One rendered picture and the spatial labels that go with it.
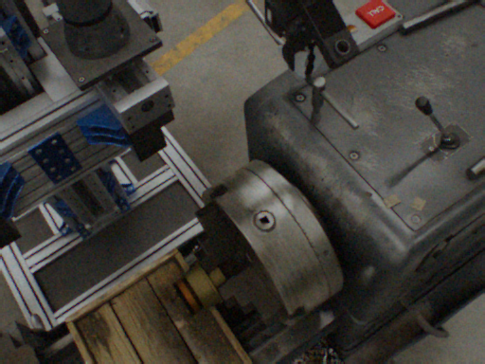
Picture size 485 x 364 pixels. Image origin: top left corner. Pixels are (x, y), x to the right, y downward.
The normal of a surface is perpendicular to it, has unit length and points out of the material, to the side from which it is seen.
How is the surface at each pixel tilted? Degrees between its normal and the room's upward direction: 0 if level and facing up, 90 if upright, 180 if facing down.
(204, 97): 0
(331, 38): 27
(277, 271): 36
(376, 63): 0
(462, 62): 0
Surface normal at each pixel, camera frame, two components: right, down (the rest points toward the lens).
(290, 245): 0.20, -0.10
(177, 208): -0.07, -0.48
